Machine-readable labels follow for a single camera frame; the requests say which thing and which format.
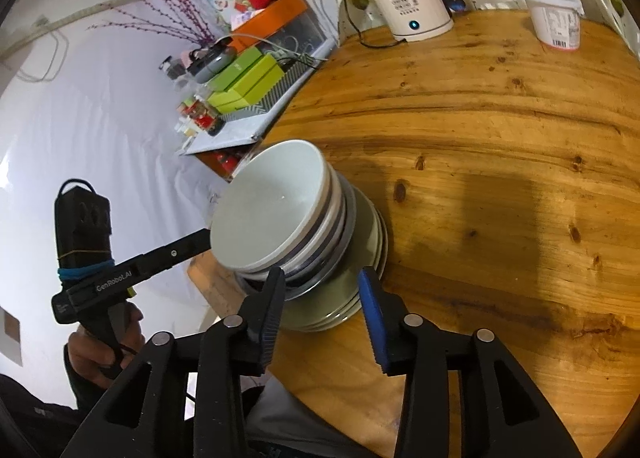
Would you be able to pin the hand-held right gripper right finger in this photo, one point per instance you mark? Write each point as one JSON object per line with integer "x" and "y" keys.
{"x": 372, "y": 323}

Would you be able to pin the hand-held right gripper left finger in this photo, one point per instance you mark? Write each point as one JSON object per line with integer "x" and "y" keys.
{"x": 270, "y": 318}

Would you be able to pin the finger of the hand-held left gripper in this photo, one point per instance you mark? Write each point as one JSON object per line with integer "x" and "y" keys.
{"x": 170, "y": 254}

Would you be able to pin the stainless steel bowl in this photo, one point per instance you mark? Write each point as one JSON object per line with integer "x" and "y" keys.
{"x": 315, "y": 285}

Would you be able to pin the large white bowl blue stripe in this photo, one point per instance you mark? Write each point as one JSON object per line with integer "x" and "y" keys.
{"x": 337, "y": 225}

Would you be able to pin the small white bowl blue stripe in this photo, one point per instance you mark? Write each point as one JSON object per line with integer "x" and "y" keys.
{"x": 265, "y": 203}

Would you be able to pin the person's left forearm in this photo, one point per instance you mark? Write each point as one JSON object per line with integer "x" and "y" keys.
{"x": 35, "y": 418}

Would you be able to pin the person's left hand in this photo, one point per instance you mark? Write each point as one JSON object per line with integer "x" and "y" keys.
{"x": 85, "y": 348}

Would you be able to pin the person's leg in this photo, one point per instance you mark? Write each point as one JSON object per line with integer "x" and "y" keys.
{"x": 310, "y": 428}

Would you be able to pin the white shelf board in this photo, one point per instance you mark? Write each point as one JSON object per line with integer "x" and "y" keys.
{"x": 225, "y": 135}

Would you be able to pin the lime green box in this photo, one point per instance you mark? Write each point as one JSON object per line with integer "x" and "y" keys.
{"x": 235, "y": 100}
{"x": 260, "y": 73}

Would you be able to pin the black white striped tray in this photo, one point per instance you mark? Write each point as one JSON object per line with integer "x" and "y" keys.
{"x": 265, "y": 103}

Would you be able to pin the small dark jar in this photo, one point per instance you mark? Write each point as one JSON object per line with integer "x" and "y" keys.
{"x": 175, "y": 69}

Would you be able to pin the grey handheld device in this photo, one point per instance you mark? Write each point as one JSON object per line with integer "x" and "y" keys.
{"x": 210, "y": 63}

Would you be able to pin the dark green box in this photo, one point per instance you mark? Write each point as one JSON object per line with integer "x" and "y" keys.
{"x": 240, "y": 65}

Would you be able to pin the clear plastic storage box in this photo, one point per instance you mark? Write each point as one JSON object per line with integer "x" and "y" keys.
{"x": 305, "y": 33}

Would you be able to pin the orange box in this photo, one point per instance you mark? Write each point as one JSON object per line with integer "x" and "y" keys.
{"x": 275, "y": 13}

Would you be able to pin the white plastic tub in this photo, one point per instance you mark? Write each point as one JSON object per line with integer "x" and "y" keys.
{"x": 555, "y": 23}

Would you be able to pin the white wall pipe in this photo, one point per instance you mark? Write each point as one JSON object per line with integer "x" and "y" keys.
{"x": 75, "y": 15}

